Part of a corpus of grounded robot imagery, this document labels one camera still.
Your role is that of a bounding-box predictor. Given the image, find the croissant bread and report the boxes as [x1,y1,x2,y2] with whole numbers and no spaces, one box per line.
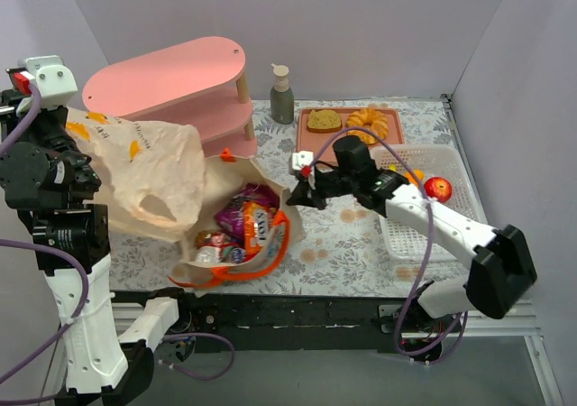
[345,107,389,146]

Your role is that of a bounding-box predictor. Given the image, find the brown cracker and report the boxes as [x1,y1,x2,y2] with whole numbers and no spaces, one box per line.
[307,109,343,134]

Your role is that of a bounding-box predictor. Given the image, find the orange fruit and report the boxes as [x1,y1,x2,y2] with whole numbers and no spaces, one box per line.
[404,169,425,186]

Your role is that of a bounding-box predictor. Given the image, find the orange plastic grocery bag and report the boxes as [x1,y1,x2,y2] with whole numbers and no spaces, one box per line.
[66,108,206,243]

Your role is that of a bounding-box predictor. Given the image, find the red food item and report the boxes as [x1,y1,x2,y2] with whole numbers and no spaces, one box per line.
[424,177,453,203]

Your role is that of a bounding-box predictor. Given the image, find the beige canvas tote bag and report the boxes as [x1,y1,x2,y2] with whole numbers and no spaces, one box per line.
[169,151,303,291]

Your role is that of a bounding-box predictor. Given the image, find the orange Fox's candy bag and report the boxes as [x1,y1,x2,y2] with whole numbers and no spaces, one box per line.
[243,200,277,257]

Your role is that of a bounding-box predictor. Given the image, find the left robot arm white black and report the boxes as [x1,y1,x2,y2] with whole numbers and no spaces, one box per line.
[1,89,192,405]

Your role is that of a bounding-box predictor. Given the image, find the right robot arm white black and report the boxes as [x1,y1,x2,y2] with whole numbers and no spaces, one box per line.
[287,135,537,332]

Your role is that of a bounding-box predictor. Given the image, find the terracotta plastic tray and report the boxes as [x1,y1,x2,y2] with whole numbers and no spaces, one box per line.
[295,106,406,163]

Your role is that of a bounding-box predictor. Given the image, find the floral table mat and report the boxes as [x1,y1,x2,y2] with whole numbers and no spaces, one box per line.
[110,98,455,298]

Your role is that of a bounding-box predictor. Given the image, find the white plastic basket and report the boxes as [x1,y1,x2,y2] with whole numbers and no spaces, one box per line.
[380,144,486,263]

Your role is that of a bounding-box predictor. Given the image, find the grey pump soap bottle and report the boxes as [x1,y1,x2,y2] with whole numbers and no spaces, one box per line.
[270,63,294,125]

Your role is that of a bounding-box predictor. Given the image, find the purple snack packet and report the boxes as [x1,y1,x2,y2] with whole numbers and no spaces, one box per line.
[214,183,279,240]

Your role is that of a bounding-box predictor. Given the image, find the pink three-tier shelf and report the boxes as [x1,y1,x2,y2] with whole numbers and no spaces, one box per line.
[82,36,257,157]

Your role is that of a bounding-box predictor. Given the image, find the snack packets in tote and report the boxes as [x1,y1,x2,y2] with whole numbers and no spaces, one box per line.
[194,230,252,265]

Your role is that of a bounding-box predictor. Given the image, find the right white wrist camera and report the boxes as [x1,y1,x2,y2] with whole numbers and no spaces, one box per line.
[288,151,315,179]

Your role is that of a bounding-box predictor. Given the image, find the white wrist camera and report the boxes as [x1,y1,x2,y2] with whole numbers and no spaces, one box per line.
[288,151,315,179]
[6,55,78,115]

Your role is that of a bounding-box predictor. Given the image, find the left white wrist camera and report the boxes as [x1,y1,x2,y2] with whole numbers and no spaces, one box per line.
[6,55,78,115]

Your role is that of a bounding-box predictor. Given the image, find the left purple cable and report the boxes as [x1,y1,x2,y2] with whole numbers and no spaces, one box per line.
[0,83,235,405]

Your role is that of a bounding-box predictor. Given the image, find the purple cable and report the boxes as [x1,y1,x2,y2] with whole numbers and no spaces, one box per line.
[310,127,468,357]
[0,83,235,405]

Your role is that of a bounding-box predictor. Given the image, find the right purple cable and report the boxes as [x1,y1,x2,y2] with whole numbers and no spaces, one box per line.
[310,127,468,357]

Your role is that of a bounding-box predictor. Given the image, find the black mounting base rail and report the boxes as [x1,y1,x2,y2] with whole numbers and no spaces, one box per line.
[180,292,403,353]

